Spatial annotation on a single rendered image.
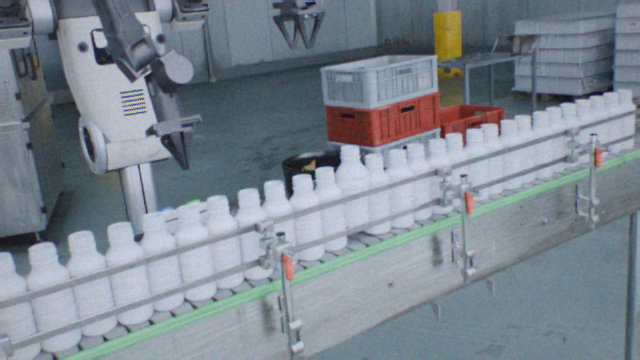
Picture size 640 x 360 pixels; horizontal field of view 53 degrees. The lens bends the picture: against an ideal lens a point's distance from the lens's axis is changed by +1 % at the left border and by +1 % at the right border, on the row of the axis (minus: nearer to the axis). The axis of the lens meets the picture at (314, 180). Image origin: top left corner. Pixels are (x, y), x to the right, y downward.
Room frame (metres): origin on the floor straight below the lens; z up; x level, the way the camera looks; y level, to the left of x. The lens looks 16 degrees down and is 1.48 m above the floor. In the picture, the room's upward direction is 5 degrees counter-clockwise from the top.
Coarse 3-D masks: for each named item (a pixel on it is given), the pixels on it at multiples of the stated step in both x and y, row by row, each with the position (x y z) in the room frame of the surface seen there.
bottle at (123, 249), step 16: (112, 224) 0.98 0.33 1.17; (128, 224) 0.98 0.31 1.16; (112, 240) 0.96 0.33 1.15; (128, 240) 0.96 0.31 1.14; (112, 256) 0.95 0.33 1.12; (128, 256) 0.95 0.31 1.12; (128, 272) 0.95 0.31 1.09; (144, 272) 0.97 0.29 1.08; (112, 288) 0.96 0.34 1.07; (128, 288) 0.94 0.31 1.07; (144, 288) 0.96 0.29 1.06; (128, 320) 0.94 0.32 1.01; (144, 320) 0.95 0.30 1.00
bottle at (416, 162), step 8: (408, 144) 1.35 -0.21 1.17; (416, 144) 1.35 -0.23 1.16; (408, 152) 1.33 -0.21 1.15; (416, 152) 1.32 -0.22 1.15; (408, 160) 1.33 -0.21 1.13; (416, 160) 1.32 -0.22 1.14; (424, 160) 1.33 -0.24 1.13; (416, 168) 1.31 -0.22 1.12; (424, 168) 1.31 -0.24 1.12; (416, 184) 1.31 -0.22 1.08; (424, 184) 1.31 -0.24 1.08; (416, 192) 1.31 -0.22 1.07; (424, 192) 1.31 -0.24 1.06; (416, 200) 1.31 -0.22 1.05; (424, 200) 1.31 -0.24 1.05; (416, 216) 1.31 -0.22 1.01; (424, 216) 1.31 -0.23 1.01
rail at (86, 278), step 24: (600, 120) 1.64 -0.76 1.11; (528, 144) 1.48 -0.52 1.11; (600, 144) 1.64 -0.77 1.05; (456, 168) 1.35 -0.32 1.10; (528, 168) 1.48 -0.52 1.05; (360, 192) 1.20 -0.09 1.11; (288, 216) 1.11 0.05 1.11; (384, 216) 1.23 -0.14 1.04; (216, 240) 1.03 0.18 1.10; (312, 240) 1.13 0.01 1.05; (120, 264) 0.94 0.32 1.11; (144, 264) 0.96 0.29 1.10; (240, 264) 1.05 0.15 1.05; (48, 288) 0.88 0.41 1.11; (192, 288) 1.00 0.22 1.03; (120, 312) 0.93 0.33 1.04; (48, 336) 0.87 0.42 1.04
